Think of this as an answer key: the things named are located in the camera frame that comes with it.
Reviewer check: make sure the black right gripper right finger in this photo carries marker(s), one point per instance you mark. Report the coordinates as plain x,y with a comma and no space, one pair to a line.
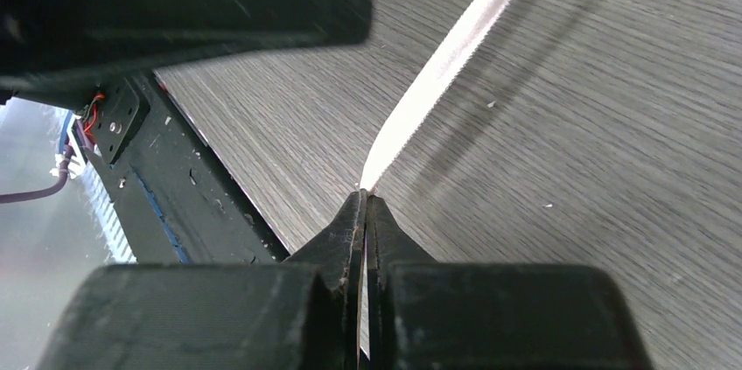
386,245

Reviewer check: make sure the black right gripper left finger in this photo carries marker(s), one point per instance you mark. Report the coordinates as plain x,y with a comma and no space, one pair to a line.
338,251

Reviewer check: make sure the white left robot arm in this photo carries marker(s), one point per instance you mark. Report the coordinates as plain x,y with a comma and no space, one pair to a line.
57,51

